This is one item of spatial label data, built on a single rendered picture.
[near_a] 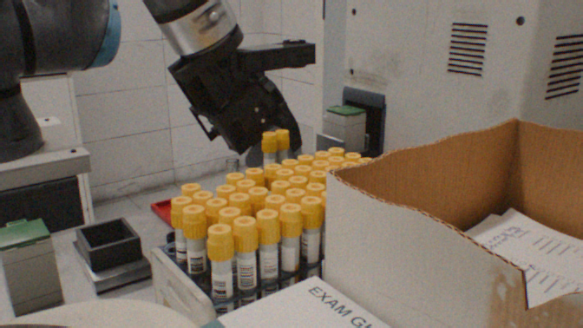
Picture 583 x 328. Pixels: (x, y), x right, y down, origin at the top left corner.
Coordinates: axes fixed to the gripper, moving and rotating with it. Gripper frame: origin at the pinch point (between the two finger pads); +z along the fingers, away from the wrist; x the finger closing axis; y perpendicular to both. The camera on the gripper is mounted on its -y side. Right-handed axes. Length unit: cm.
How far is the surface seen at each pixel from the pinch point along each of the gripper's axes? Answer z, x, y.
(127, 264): -9.6, 6.0, 23.4
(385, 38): -7.3, 3.4, -18.1
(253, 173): -14.2, 15.6, 10.9
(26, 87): 8, -159, 12
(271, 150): -8.1, 6.1, 4.6
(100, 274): -10.9, 6.3, 25.7
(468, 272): -15.5, 36.3, 10.9
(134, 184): 100, -221, 0
